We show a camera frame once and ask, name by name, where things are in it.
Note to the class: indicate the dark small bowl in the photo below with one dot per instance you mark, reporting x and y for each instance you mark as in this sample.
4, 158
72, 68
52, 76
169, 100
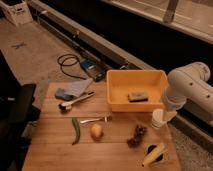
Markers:
150, 148

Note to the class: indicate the yellow corn cob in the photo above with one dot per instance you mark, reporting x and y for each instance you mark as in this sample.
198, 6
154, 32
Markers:
154, 154

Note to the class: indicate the green chili pepper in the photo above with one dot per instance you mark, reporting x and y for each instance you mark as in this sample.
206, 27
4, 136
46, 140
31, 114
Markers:
76, 126

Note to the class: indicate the white cardboard box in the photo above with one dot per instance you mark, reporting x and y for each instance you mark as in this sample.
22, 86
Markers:
18, 14

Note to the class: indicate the silver metal fork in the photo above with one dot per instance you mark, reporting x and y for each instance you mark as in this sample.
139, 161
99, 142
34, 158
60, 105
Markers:
104, 119

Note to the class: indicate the white plastic cup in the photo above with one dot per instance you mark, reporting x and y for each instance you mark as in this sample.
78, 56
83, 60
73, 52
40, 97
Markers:
157, 119

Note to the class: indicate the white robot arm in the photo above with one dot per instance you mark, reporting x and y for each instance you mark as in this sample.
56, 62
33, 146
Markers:
187, 82

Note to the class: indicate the yellow plastic bin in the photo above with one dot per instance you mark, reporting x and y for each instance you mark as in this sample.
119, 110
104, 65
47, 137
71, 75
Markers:
120, 83

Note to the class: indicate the blue black electronic box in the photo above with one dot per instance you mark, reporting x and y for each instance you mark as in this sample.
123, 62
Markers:
92, 70

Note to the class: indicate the dark sponge block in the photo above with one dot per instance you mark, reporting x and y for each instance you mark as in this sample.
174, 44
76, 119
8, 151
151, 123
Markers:
137, 97

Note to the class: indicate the black chair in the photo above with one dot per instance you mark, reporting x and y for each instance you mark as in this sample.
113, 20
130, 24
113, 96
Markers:
16, 111

